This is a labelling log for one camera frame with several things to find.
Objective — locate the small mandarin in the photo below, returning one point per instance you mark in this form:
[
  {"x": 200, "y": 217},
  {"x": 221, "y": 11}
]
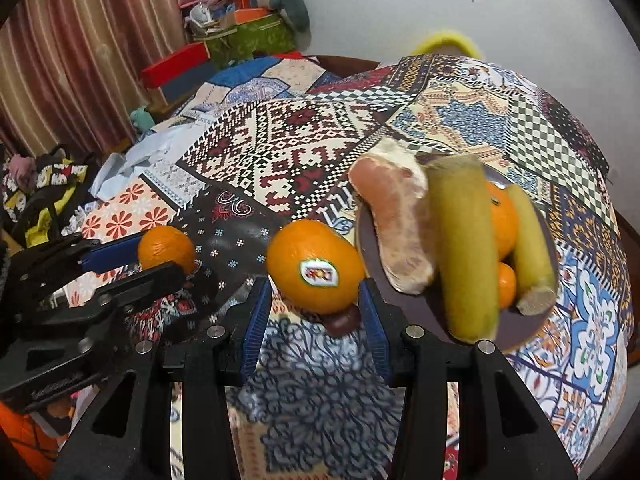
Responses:
[{"x": 506, "y": 285}]

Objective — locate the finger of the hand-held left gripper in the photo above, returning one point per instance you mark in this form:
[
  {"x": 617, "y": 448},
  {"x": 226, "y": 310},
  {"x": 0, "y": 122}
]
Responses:
[
  {"x": 112, "y": 257},
  {"x": 145, "y": 285}
]

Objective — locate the wrinkled orange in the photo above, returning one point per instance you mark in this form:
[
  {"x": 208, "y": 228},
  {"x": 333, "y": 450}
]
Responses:
[{"x": 165, "y": 250}]

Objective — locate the orange with sticker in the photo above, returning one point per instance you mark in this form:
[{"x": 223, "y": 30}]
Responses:
[{"x": 310, "y": 255}]

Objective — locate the red flat box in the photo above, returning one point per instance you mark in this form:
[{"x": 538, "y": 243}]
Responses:
[{"x": 172, "y": 65}]

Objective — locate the light blue cloth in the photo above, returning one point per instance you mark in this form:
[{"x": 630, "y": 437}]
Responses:
[{"x": 145, "y": 155}]

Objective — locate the dark red jujube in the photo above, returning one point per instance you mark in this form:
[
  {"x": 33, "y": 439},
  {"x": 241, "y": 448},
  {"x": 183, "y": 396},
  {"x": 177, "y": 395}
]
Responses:
[{"x": 344, "y": 324}]

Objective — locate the orange cloth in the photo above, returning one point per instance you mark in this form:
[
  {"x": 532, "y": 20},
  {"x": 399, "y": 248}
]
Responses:
[{"x": 20, "y": 440}]

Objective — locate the yellow-green sugarcane piece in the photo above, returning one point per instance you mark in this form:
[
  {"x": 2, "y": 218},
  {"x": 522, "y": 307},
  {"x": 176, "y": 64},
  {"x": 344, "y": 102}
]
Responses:
[
  {"x": 465, "y": 250},
  {"x": 532, "y": 260}
]

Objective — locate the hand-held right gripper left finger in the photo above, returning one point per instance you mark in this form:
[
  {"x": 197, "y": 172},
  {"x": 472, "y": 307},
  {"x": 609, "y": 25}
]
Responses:
[{"x": 250, "y": 340}]

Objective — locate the striped brown curtain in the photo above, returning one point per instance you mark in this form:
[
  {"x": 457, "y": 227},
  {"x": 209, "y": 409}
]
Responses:
[{"x": 85, "y": 35}]

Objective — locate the small white fan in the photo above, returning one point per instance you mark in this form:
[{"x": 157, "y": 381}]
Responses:
[{"x": 204, "y": 15}]

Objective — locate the teal plush toy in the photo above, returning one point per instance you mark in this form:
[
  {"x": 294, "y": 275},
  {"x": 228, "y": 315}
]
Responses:
[{"x": 141, "y": 119}]

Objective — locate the green fabric storage bag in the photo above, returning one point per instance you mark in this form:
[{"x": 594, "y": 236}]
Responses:
[{"x": 255, "y": 40}]

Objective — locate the peeled pomelo segment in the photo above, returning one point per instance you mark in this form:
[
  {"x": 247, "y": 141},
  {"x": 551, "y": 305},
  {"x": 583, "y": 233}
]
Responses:
[{"x": 395, "y": 230}]

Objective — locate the black yellow printed cloth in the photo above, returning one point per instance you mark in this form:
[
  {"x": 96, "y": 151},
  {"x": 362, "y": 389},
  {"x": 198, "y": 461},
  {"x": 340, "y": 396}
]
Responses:
[{"x": 40, "y": 185}]

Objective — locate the patchwork printed blanket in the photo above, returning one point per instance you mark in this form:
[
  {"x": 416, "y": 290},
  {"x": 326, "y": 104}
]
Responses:
[{"x": 280, "y": 160}]

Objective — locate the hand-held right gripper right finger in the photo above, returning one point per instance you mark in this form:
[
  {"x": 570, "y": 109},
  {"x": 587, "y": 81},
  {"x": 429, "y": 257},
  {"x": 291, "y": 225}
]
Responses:
[{"x": 377, "y": 340}]

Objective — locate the yellow foam tube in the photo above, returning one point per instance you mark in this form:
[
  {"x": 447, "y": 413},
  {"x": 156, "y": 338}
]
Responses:
[{"x": 445, "y": 40}]

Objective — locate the purple round plate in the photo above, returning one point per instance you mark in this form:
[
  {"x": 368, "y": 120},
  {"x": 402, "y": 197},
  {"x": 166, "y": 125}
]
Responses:
[{"x": 515, "y": 332}]

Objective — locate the orange box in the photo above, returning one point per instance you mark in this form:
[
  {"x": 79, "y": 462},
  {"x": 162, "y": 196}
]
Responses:
[{"x": 257, "y": 15}]

